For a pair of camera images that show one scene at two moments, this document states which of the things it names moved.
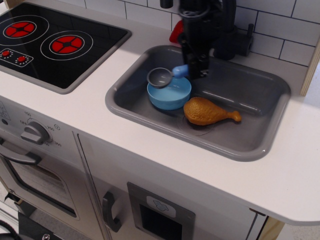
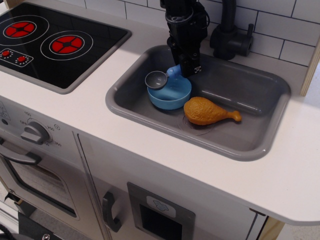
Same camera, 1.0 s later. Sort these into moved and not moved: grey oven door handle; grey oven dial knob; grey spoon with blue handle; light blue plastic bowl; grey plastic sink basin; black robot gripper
Moved: black robot gripper; grey spoon with blue handle
Not moved: grey oven dial knob; grey oven door handle; grey plastic sink basin; light blue plastic bowl
